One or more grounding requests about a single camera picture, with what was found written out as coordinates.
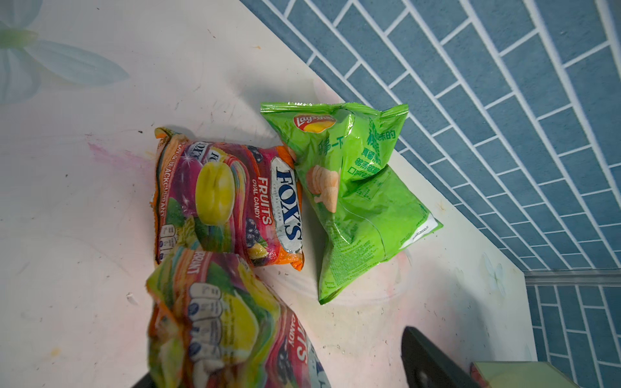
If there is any colourful paper gift bag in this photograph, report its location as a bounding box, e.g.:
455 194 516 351
470 361 578 388

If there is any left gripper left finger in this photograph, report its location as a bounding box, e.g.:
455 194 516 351
132 373 157 388

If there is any Fox's fruits candy bag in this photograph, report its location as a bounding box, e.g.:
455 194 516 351
147 247 330 387
152 127 305 271

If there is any green Lay's chips bag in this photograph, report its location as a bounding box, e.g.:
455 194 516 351
260 103 443 305

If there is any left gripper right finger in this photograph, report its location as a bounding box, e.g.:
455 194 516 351
401 327 480 388

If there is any right corner metal post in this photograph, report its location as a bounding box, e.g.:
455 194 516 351
524 268 621 286

